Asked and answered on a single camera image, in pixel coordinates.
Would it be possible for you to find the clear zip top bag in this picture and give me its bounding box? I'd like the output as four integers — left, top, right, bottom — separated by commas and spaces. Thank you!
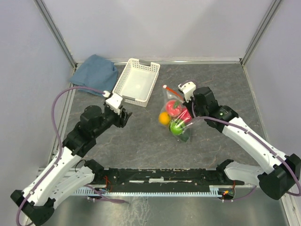
158, 85, 195, 143

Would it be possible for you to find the white plastic basket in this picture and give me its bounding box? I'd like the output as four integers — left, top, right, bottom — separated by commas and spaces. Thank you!
112, 58, 160, 107

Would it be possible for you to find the blue folded cloth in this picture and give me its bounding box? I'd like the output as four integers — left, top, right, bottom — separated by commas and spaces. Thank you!
70, 55, 118, 96

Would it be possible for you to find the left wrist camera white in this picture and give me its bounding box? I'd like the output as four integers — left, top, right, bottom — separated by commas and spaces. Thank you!
103, 91, 123, 115

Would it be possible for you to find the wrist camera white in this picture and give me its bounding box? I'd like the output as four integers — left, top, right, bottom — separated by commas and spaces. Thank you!
103, 91, 123, 115
178, 80, 198, 103

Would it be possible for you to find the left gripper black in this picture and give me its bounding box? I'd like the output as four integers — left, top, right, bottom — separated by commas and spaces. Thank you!
93, 97, 132, 137

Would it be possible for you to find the red pomegranate toy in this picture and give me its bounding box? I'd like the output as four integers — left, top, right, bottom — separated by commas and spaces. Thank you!
179, 107, 192, 124

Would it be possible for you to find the light blue cable duct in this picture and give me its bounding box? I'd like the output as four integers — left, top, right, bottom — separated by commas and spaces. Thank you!
72, 187, 222, 198

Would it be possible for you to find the peach fruit toy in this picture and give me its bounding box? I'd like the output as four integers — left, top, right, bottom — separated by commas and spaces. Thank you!
165, 99, 182, 117

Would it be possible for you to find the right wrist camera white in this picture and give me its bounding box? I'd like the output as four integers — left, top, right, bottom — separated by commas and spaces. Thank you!
178, 80, 198, 103

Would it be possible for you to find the aluminium frame rail front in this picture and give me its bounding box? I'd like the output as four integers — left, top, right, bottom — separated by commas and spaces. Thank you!
35, 167, 290, 189

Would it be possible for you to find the purple cable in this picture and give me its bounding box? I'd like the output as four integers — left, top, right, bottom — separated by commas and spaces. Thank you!
178, 80, 301, 202
15, 86, 129, 226

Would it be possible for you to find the yellow lemon toy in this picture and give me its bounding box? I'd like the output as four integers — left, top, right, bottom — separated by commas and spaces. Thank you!
158, 112, 171, 125

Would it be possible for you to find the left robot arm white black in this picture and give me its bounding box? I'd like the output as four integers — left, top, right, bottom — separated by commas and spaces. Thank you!
10, 105, 132, 226

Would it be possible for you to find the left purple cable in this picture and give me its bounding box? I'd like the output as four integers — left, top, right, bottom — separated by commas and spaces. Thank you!
15, 86, 129, 226

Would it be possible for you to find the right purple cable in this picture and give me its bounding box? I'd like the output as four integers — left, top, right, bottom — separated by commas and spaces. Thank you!
178, 80, 301, 202

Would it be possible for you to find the green watermelon toy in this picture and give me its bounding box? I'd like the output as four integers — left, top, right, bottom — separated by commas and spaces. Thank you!
169, 120, 185, 136

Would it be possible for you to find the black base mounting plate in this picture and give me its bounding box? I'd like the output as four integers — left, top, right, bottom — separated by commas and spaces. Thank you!
85, 168, 245, 193

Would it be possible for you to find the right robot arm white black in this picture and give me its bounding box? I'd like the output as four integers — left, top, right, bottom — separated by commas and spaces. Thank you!
178, 81, 301, 200

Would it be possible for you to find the dark green avocado toy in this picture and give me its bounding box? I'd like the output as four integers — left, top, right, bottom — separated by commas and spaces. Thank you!
179, 130, 191, 142

